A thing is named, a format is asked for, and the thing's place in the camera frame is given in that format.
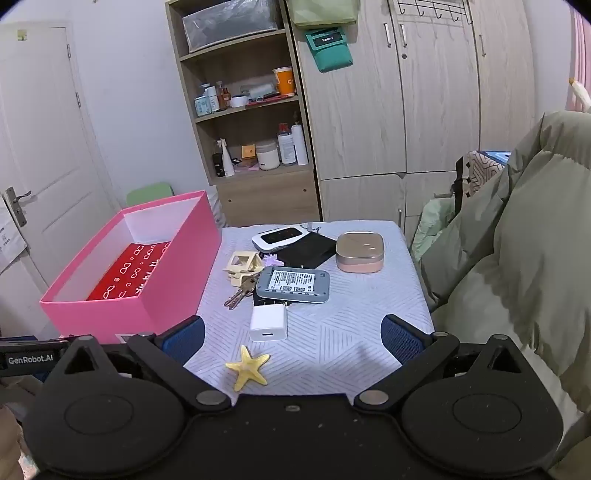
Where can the wooden shelf unit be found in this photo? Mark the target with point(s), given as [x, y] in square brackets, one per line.
[263, 198]

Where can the metal hook rack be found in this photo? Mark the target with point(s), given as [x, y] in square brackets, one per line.
[437, 14]

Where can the brown glass bottle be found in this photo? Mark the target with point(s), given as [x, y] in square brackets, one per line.
[224, 98]

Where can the teal fabric pouch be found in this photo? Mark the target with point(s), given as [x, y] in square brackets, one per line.
[330, 53]

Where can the white tube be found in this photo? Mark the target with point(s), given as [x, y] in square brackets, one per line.
[227, 161]

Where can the white bowl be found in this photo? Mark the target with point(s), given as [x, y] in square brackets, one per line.
[239, 101]

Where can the white skincare bottle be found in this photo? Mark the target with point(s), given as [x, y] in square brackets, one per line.
[212, 99]

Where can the tall white bottle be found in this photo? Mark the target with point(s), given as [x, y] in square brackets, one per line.
[300, 147]

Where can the small purple hair clip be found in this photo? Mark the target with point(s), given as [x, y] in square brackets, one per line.
[272, 261]

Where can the white portable router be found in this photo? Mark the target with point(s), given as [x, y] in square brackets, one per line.
[279, 237]

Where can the black battery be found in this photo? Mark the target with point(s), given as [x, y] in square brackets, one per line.
[263, 302]

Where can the beige hair claw clip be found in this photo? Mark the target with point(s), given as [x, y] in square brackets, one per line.
[235, 273]

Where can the teal small box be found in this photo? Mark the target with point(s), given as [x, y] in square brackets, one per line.
[202, 106]

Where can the clear plastic storage bag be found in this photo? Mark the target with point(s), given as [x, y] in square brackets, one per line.
[226, 25]

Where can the white door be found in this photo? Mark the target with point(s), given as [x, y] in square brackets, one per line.
[46, 138]

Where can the small orange box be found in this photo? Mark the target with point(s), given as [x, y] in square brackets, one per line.
[248, 152]

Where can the light green bag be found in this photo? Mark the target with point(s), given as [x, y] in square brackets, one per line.
[323, 11]

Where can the yellow starfish hair clip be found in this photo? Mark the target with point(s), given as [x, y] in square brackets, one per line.
[247, 369]

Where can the white plush toy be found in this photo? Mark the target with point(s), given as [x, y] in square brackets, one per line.
[579, 94]

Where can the white jar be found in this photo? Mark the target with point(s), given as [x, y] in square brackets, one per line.
[268, 157]

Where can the black square wallet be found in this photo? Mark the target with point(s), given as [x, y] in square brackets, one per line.
[307, 251]

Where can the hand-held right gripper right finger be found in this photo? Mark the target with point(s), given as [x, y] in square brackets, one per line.
[401, 341]

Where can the pink cardboard box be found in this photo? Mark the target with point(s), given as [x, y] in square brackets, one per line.
[184, 258]

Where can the orange paper cup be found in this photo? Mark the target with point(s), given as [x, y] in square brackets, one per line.
[284, 83]

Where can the white bottle red cap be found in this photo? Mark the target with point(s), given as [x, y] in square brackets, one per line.
[286, 147]

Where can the green folding table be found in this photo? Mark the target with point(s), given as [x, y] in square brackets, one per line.
[150, 193]

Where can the white charger plug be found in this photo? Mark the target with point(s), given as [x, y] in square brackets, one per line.
[268, 323]

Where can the beige square case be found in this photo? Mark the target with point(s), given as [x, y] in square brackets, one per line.
[360, 251]

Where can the printed white paper bag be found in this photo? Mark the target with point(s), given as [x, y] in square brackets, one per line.
[7, 240]

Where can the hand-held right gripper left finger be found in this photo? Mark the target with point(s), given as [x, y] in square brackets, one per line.
[184, 339]

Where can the pink curtain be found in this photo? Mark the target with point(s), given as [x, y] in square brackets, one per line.
[581, 55]

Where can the bunch of keys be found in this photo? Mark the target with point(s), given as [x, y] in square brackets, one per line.
[240, 293]

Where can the small black bottle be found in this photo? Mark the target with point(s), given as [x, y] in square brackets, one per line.
[217, 166]

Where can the pink flat box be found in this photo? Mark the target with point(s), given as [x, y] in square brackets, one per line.
[249, 167]

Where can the olive puffer jacket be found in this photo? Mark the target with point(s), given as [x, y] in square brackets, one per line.
[531, 230]

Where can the light wooden wardrobe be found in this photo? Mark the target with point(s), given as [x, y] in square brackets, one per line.
[429, 115]

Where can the geometric patterned bag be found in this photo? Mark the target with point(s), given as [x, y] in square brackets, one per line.
[482, 168]

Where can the light green cloth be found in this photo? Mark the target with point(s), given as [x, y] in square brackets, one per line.
[429, 226]

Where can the grey portable router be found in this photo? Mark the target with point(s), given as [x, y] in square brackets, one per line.
[293, 284]

